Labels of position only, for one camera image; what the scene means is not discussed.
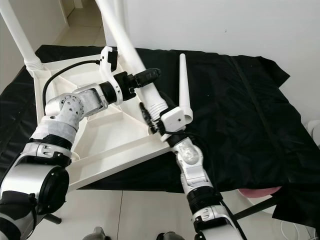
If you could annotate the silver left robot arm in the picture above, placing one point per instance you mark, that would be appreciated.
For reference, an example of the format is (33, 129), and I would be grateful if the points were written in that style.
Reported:
(75, 102)

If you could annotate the black metal table leg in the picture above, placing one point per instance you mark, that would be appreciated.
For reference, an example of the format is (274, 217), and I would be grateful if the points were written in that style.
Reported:
(260, 207)
(52, 218)

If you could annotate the white plastic table leg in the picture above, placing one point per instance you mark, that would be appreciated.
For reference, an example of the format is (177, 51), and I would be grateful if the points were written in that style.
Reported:
(132, 50)
(120, 6)
(185, 85)
(22, 37)

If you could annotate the white plastic table top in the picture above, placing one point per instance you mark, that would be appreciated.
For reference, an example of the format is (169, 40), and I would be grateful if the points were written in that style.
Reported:
(130, 145)

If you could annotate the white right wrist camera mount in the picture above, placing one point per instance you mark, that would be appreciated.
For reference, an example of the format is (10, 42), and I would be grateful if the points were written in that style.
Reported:
(175, 117)

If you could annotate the pink cushion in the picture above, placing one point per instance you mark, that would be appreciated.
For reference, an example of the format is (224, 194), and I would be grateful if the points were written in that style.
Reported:
(260, 192)

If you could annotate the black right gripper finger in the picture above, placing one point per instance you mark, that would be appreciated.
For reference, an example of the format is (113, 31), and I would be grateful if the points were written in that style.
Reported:
(146, 115)

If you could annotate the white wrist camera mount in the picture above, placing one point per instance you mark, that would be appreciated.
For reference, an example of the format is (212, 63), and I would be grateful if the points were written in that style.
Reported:
(175, 117)
(107, 59)

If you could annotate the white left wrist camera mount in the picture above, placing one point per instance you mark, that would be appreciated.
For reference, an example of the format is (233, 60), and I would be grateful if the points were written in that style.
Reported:
(107, 59)

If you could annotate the black cloth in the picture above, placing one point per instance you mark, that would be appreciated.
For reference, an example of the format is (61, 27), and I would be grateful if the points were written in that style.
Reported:
(245, 125)

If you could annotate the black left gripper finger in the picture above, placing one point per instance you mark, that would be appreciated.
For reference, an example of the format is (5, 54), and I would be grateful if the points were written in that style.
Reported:
(148, 75)

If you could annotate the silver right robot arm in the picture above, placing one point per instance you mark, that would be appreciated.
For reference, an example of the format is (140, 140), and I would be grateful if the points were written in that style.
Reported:
(190, 160)

